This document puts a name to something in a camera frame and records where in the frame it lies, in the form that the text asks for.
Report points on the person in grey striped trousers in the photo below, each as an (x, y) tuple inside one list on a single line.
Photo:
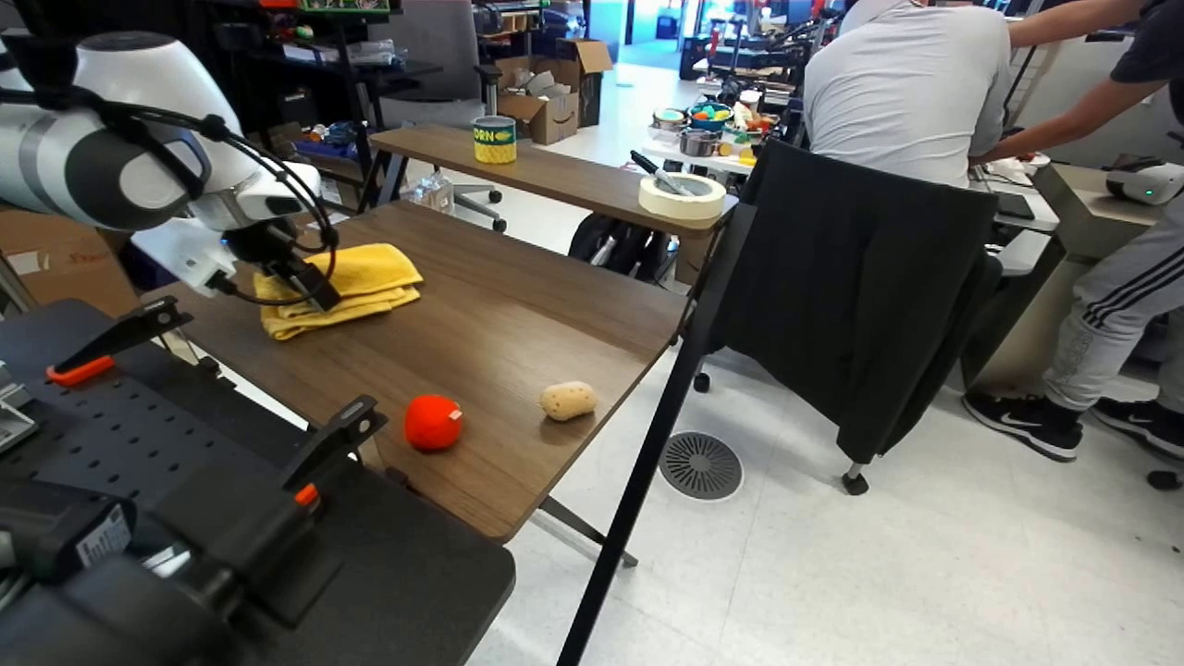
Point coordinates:
[(1125, 291)]

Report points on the yellow green tin can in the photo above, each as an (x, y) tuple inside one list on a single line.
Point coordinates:
[(493, 139)]

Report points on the cardboard box at left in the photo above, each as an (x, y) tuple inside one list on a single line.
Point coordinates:
[(64, 260)]

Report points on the wooden back table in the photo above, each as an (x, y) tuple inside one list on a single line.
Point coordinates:
[(593, 186)]

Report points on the round floor drain cover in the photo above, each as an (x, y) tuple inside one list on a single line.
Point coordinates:
[(699, 467)]

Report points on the open cardboard box background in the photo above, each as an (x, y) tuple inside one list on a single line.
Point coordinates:
[(555, 92)]

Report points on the yellow cloth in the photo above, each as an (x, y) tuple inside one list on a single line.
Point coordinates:
[(371, 281)]

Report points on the beige potato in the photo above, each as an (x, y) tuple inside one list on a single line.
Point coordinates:
[(568, 402)]

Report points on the black clamp orange handle left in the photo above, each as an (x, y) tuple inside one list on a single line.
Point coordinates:
[(96, 355)]

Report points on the black clamp orange trigger right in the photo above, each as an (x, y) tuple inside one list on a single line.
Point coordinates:
[(266, 550)]

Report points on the person in grey shirt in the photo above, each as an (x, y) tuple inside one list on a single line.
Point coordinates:
[(904, 87)]

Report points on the black office chair with jacket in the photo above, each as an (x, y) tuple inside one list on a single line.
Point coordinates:
[(858, 291)]

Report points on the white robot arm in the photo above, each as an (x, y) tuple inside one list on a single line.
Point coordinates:
[(135, 134)]

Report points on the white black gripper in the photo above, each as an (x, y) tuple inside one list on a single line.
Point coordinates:
[(209, 260)]

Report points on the black tripod pole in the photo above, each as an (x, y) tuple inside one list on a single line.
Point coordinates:
[(692, 340)]

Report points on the red tomato ball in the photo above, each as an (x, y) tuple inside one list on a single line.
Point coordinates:
[(434, 425)]

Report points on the white tape roll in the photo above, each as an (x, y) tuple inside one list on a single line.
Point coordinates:
[(681, 199)]

